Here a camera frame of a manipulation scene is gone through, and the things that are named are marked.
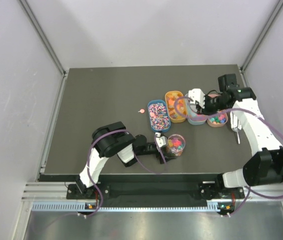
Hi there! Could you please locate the silver metal scoop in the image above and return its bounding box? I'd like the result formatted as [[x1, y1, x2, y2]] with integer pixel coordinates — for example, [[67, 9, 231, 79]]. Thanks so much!
[[230, 111, 242, 144]]

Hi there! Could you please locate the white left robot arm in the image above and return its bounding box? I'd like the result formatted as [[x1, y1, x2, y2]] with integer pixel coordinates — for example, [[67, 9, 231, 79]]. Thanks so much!
[[75, 121, 176, 199]]

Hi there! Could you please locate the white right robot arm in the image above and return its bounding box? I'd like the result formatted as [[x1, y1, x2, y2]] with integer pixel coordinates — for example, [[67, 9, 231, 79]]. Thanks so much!
[[188, 73, 283, 198]]

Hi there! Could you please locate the pink candy tray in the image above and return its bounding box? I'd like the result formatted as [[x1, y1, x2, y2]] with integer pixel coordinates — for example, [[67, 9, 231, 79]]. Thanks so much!
[[206, 113, 229, 128]]

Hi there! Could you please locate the light blue candy tray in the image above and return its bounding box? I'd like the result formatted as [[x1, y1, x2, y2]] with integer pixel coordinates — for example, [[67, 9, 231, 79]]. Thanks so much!
[[185, 98, 207, 126]]

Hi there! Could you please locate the orange candy tray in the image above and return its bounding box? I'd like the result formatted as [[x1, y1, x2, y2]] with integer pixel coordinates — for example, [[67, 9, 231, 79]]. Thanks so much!
[[165, 90, 187, 123]]

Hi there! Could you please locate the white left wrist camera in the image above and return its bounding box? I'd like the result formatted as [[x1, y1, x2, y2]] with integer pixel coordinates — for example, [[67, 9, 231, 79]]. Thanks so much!
[[154, 132, 168, 150]]

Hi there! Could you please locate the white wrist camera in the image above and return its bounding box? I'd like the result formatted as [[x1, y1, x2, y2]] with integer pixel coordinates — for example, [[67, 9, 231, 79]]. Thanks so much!
[[154, 132, 168, 150], [188, 88, 206, 109]]

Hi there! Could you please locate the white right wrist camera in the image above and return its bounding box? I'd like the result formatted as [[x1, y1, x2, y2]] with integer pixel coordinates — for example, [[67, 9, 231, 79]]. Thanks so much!
[[188, 88, 206, 109]]

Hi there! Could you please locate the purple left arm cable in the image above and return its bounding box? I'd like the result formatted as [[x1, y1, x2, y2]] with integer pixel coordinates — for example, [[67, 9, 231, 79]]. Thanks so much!
[[77, 129, 169, 218]]

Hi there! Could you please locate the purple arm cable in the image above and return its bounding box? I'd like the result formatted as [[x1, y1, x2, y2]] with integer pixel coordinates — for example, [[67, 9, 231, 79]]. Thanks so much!
[[174, 96, 283, 217], [77, 129, 169, 218]]

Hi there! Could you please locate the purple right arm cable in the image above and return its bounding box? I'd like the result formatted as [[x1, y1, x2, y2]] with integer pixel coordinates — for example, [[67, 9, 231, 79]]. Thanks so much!
[[174, 96, 283, 217]]

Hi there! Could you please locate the grey slotted cable duct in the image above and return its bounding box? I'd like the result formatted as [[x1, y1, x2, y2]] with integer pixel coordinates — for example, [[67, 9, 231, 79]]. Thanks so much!
[[31, 199, 235, 213]]

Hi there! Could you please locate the aluminium right frame post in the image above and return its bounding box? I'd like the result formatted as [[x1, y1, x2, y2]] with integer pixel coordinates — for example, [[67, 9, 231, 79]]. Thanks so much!
[[239, 0, 283, 73]]

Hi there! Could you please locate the aluminium frame post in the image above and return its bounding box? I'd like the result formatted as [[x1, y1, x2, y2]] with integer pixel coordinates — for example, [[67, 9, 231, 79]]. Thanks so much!
[[17, 0, 66, 76], [239, 0, 283, 73]]

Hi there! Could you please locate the aluminium front frame rail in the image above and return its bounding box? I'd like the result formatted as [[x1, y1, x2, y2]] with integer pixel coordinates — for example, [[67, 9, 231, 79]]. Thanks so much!
[[21, 181, 283, 202]]

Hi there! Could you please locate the aluminium left frame post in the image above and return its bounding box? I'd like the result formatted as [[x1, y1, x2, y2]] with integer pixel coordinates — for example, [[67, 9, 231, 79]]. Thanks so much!
[[17, 0, 66, 76]]

